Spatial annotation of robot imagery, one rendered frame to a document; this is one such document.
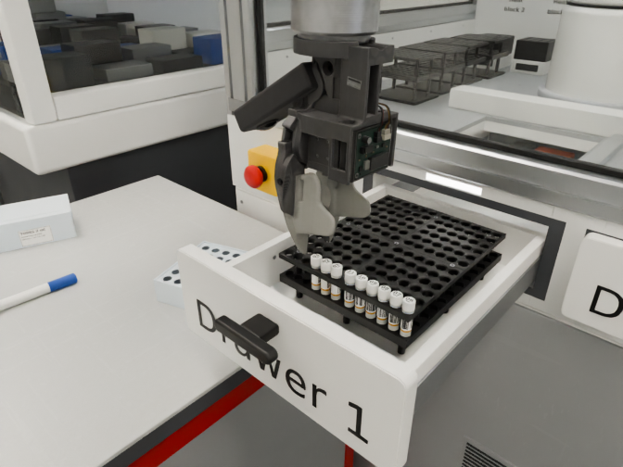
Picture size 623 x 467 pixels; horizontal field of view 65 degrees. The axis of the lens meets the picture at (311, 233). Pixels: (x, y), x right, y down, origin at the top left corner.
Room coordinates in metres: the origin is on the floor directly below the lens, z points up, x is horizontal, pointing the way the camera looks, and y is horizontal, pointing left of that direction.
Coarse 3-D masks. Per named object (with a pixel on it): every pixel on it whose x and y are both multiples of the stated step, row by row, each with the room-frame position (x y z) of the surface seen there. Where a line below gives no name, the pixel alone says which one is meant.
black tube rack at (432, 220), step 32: (352, 224) 0.56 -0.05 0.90; (384, 224) 0.56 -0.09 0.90; (416, 224) 0.56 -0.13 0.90; (448, 224) 0.56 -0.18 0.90; (352, 256) 0.48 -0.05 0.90; (384, 256) 0.49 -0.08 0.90; (416, 256) 0.48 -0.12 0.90; (448, 256) 0.48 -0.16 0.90; (480, 256) 0.48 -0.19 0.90; (416, 288) 0.42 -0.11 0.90; (448, 288) 0.46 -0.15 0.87; (352, 320) 0.41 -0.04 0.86; (416, 320) 0.40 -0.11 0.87
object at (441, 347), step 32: (384, 192) 0.69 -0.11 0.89; (480, 224) 0.59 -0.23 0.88; (512, 224) 0.57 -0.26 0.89; (256, 256) 0.50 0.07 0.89; (512, 256) 0.56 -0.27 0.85; (288, 288) 0.51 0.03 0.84; (480, 288) 0.51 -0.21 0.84; (512, 288) 0.46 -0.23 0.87; (448, 320) 0.45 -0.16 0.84; (480, 320) 0.40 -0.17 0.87; (416, 352) 0.33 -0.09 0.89; (448, 352) 0.35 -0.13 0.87
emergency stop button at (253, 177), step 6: (246, 168) 0.78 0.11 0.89; (252, 168) 0.77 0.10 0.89; (258, 168) 0.78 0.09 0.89; (246, 174) 0.78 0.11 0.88; (252, 174) 0.77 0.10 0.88; (258, 174) 0.77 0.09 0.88; (246, 180) 0.78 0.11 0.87; (252, 180) 0.77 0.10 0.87; (258, 180) 0.76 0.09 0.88; (252, 186) 0.77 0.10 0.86; (258, 186) 0.77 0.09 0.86
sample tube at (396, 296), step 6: (390, 294) 0.39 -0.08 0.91; (396, 294) 0.39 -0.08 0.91; (390, 300) 0.39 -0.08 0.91; (396, 300) 0.39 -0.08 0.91; (390, 306) 0.39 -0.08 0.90; (396, 306) 0.39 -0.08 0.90; (390, 318) 0.39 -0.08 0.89; (396, 318) 0.39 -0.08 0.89; (390, 324) 0.39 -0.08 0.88; (396, 324) 0.39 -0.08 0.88; (396, 330) 0.39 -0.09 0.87
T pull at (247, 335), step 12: (216, 324) 0.35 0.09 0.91; (228, 324) 0.34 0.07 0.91; (240, 324) 0.35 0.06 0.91; (252, 324) 0.35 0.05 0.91; (264, 324) 0.35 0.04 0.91; (276, 324) 0.35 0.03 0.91; (228, 336) 0.34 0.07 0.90; (240, 336) 0.33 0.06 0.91; (252, 336) 0.33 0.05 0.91; (264, 336) 0.33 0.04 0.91; (252, 348) 0.32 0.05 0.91; (264, 348) 0.31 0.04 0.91; (264, 360) 0.31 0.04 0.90
